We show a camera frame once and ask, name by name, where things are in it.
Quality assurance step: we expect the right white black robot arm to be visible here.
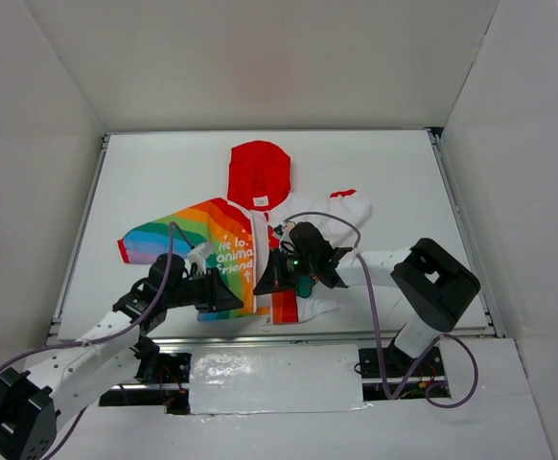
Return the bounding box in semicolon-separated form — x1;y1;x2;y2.
254;222;481;375

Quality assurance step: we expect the rainbow hooded kids jacket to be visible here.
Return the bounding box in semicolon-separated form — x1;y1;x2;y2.
117;140;372;324

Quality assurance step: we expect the purple cable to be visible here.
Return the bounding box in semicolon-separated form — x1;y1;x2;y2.
278;211;479;409
0;221;198;460

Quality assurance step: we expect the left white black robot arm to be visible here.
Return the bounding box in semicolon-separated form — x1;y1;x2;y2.
0;254;244;459

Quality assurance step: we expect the aluminium right side rail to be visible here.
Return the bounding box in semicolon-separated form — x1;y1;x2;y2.
425;126;507;338

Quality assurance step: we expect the aluminium left side rail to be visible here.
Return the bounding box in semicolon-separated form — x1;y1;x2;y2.
44;133;111;345

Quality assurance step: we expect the aluminium front rail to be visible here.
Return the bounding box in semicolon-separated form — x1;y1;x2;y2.
45;327;496;348

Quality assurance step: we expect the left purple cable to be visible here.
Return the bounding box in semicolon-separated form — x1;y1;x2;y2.
0;221;198;460

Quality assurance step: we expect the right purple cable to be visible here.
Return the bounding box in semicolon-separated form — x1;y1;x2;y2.
278;211;479;409

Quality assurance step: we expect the aluminium rail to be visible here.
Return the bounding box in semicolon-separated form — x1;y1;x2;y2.
44;133;111;345
45;327;496;348
425;126;507;338

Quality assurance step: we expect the white foil covered panel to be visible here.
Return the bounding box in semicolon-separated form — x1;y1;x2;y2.
189;344;366;415

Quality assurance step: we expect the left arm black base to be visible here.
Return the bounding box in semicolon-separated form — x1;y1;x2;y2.
134;353;192;415

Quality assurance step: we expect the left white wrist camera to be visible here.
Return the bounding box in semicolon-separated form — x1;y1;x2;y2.
187;241;214;275

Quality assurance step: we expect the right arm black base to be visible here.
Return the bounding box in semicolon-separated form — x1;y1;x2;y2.
358;346;443;389

